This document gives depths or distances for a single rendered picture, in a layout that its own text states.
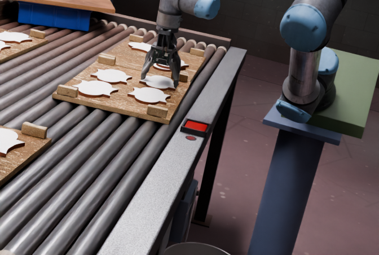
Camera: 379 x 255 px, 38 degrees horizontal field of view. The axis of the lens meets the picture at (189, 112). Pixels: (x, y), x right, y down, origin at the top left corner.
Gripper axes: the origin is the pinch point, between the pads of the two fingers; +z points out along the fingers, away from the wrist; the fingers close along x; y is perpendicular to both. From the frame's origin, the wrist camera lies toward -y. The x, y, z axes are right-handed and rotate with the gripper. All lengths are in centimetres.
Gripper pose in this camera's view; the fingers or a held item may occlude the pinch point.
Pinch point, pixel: (159, 82)
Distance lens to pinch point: 187.0
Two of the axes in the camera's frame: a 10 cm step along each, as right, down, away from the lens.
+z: -1.8, 9.1, 3.7
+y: -1.6, 3.5, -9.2
